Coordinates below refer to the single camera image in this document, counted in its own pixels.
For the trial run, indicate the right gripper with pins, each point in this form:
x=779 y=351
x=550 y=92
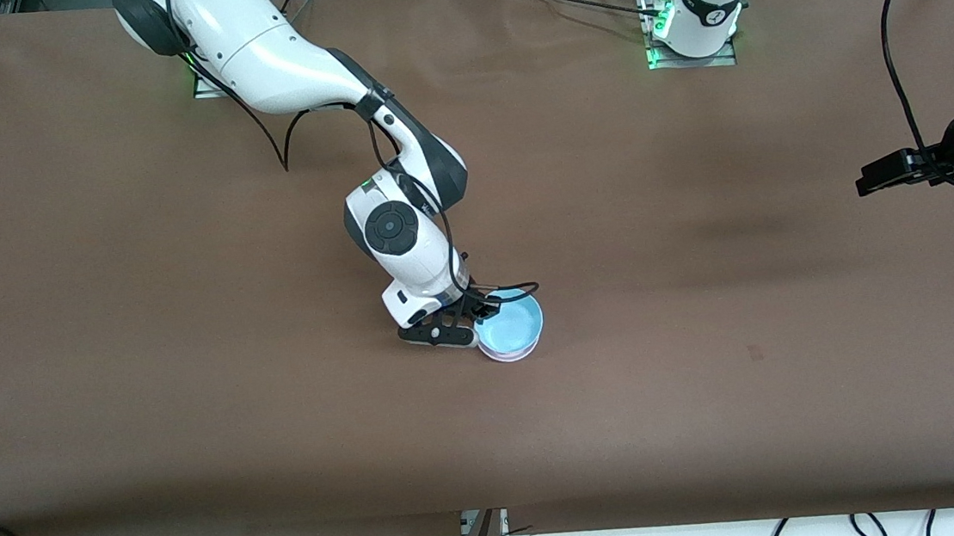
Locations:
x=473 y=304

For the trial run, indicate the blue bowl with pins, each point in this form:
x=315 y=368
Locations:
x=512 y=325

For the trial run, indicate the pink bowl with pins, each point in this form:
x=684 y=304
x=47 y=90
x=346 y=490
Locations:
x=509 y=357

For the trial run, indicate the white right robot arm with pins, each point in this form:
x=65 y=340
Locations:
x=268 y=53

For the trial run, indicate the brown table cloth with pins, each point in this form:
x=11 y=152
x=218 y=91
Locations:
x=189 y=328

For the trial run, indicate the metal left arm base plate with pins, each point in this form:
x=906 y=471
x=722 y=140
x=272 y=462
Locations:
x=696 y=61

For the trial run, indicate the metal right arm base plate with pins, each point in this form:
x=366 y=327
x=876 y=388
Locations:
x=202 y=89

